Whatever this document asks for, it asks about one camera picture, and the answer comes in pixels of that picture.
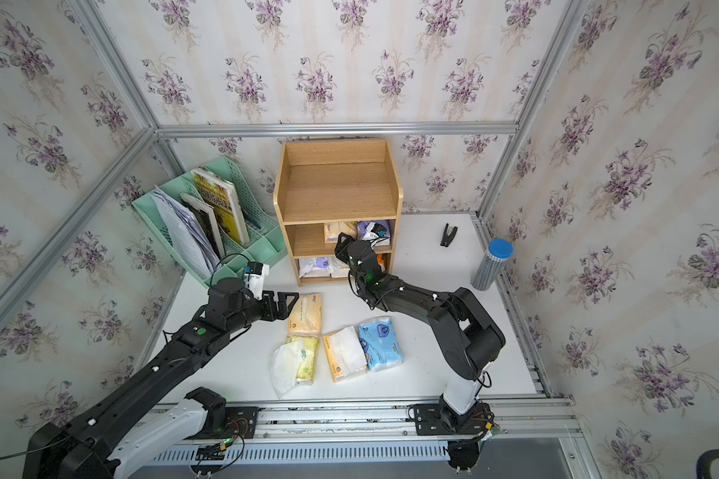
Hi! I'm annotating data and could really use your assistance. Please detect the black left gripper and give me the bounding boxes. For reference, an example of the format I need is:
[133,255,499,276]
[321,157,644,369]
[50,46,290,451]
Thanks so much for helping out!
[222,289,300,336]

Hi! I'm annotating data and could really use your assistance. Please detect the pale orange tissue pack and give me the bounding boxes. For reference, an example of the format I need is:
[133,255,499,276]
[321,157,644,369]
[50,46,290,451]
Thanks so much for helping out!
[324,222,358,245]
[288,293,323,336]

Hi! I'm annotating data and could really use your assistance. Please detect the purple bear tissue pack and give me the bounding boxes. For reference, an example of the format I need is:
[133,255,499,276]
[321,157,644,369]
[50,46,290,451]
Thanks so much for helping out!
[357,220,391,247]

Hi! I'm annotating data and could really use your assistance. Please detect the yellow green tissue pack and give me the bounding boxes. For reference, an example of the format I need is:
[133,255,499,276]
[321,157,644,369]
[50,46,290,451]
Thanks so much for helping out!
[270,335,320,398]

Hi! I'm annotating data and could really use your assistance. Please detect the orange flower tissue pack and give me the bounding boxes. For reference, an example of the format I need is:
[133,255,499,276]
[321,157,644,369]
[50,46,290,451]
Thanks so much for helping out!
[323,327,369,383]

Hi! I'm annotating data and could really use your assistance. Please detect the light blue tissue pack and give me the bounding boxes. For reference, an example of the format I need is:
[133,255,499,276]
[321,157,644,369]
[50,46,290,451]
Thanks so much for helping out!
[357,317,403,372]

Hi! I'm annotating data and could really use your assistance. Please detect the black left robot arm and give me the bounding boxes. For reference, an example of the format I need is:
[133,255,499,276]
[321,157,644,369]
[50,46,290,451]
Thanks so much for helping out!
[22,277,299,478]

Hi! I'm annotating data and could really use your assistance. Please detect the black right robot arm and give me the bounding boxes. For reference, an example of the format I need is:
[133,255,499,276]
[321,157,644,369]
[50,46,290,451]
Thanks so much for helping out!
[335,234,505,429]

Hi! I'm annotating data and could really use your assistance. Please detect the white yellow tissue pack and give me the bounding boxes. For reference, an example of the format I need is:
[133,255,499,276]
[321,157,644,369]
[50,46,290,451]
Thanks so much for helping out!
[328,255,350,279]

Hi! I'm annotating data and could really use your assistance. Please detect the white purple tissue pack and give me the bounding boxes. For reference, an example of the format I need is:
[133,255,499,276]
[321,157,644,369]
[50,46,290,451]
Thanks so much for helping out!
[298,257,332,279]

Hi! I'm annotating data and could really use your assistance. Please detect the wooden three-tier shelf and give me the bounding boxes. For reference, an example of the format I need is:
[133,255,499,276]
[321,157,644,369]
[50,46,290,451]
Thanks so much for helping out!
[274,139,403,271]

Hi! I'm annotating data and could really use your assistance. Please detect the mint green desk organizer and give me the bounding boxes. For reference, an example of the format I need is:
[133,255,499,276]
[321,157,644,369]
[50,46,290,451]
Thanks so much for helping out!
[131,156,289,289]

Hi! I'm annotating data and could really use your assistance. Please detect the white papers in organizer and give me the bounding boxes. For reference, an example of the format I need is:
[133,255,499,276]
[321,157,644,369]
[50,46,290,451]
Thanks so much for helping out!
[150,188,219,279]

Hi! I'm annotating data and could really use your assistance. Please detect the black stapler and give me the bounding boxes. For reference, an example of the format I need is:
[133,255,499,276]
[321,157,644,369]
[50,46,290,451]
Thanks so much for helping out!
[441,224,459,247]

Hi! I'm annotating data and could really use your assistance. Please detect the grey bound book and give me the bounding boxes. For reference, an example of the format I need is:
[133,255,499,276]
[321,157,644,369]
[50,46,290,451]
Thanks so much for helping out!
[180,194,226,259]

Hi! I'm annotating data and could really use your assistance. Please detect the yellow cover book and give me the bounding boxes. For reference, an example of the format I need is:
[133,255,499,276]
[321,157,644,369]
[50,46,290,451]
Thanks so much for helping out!
[191,168,250,247]

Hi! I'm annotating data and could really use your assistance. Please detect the blue capped striped cylinder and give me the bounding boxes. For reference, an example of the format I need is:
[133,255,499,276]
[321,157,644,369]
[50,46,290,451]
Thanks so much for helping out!
[471,239,514,291]

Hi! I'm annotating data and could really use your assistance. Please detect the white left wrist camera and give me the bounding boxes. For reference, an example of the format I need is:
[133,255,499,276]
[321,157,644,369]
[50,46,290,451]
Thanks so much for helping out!
[243,261,270,301]

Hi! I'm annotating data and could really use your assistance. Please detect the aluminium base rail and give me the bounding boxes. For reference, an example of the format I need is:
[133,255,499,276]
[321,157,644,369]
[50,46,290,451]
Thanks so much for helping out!
[150,396,583,470]

